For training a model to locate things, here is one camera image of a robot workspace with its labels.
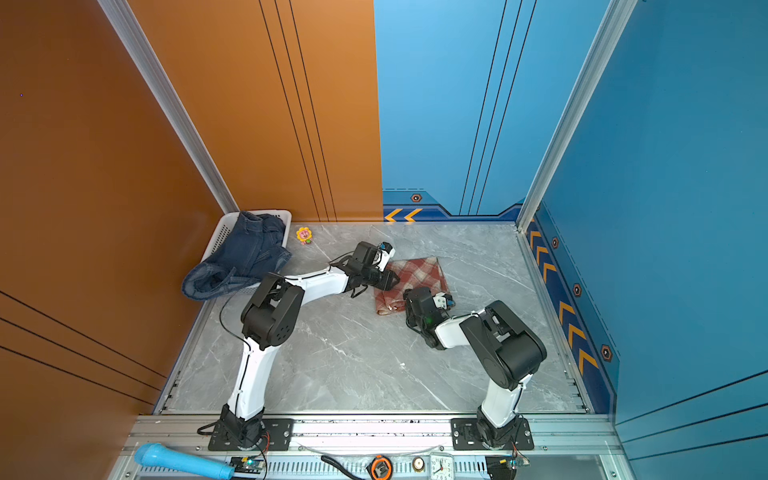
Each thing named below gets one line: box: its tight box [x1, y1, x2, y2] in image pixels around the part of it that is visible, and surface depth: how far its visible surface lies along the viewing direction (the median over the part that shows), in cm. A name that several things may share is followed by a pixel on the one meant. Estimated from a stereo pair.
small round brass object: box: [412, 456, 425, 473], surface depth 69 cm
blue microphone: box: [134, 443, 235, 480], surface depth 70 cm
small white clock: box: [430, 446, 454, 480], surface depth 69 cm
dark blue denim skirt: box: [182, 211, 292, 299], surface depth 104 cm
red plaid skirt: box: [374, 257, 450, 315], surface depth 101 cm
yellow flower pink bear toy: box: [295, 226, 313, 246], surface depth 114 cm
